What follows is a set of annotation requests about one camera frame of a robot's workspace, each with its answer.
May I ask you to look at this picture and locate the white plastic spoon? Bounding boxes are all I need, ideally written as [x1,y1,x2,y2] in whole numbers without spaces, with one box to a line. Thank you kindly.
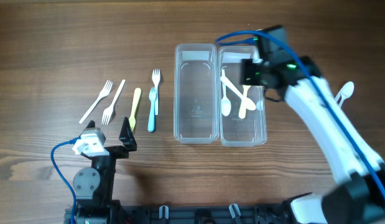
[220,76,256,111]
[335,82,355,108]

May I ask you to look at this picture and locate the yellow plastic fork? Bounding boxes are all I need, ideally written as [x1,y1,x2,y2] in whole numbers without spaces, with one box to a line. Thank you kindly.
[129,88,142,131]

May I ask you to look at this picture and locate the yellow plastic spoon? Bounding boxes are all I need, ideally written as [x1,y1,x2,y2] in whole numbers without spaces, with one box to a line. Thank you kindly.
[238,85,250,119]

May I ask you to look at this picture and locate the white spoon crossing yellow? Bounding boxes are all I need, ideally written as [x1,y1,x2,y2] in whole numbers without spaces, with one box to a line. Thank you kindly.
[220,70,231,116]

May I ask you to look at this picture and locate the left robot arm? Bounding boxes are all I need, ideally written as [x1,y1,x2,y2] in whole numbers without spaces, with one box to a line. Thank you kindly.
[71,117,137,223]

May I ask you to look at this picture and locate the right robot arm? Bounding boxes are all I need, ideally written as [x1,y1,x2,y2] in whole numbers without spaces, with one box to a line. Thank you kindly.
[241,26,385,223]

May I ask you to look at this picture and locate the right clear plastic container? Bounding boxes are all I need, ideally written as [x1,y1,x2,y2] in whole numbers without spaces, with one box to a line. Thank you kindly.
[218,46,267,147]

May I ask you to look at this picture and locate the clear plastic container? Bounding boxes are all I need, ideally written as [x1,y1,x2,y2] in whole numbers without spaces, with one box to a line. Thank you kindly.
[218,46,267,147]
[174,44,220,144]

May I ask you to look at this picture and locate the white plastic fork near container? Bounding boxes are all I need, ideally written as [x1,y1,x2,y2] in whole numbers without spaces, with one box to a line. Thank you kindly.
[152,69,161,115]

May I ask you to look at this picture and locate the left clear plastic container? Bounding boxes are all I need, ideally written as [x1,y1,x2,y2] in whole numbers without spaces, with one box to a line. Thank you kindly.
[174,44,220,144]

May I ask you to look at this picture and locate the white plastic fork upside down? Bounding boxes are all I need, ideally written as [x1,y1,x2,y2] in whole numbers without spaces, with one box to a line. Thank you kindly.
[101,80,126,125]

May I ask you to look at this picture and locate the light blue plastic fork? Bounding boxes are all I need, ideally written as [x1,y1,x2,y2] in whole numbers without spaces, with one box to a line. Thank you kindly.
[147,87,157,133]

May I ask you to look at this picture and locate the white plastic fork far left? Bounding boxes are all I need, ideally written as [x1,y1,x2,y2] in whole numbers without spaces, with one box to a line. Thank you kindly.
[78,80,113,124]

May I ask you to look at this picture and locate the left blue cable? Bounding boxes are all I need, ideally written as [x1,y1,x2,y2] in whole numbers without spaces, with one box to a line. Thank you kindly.
[50,137,83,224]

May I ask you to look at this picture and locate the blue cable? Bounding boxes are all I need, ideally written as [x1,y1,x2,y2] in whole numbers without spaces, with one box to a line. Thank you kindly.
[50,137,83,224]
[215,29,385,212]

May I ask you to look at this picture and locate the right blue cable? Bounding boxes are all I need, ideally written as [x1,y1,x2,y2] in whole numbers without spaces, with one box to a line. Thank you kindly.
[215,29,385,212]

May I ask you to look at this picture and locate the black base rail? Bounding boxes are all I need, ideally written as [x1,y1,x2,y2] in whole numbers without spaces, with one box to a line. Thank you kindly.
[74,203,287,224]

